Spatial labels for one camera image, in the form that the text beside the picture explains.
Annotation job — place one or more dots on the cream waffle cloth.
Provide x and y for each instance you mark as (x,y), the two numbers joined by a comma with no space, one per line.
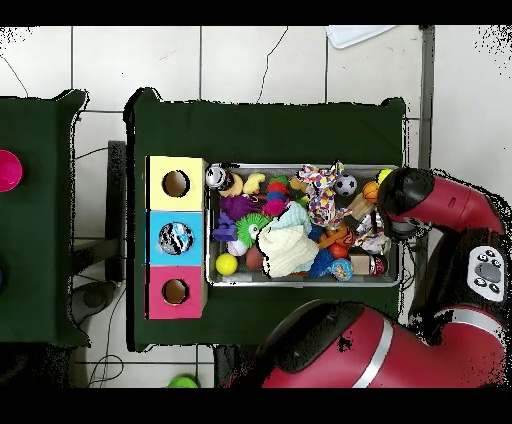
(288,252)

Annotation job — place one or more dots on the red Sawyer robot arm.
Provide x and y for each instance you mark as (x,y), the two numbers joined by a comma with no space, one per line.
(460,204)

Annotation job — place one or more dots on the purple spiky ball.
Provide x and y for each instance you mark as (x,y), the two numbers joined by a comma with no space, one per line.
(239,207)

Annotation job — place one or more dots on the green spiky toy with eyes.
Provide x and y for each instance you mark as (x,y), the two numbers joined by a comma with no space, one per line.
(248,230)

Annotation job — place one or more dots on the black and white can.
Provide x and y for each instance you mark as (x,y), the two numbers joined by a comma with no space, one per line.
(216,176)

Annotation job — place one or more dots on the smooth yellow ball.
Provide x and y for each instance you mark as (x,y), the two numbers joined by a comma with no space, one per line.
(226,264)

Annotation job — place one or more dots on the small soccer ball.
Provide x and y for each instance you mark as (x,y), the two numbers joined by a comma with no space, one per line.
(345,184)

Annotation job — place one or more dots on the small orange basketball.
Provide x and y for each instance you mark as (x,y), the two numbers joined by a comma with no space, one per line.
(370,192)

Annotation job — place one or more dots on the yellow tennis-style ball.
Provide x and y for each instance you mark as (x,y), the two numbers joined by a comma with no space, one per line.
(384,176)

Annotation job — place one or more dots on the lime green bowl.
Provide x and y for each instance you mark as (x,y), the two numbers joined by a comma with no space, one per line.
(183,382)

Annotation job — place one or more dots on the white tray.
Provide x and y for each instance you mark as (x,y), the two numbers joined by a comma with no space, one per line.
(352,36)

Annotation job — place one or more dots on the dark green side table cloth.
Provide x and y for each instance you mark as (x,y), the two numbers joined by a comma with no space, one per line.
(36,120)

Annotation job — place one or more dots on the pink bowl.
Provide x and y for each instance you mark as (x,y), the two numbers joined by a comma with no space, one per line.
(8,171)

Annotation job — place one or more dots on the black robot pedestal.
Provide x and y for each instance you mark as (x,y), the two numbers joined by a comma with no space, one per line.
(228,368)

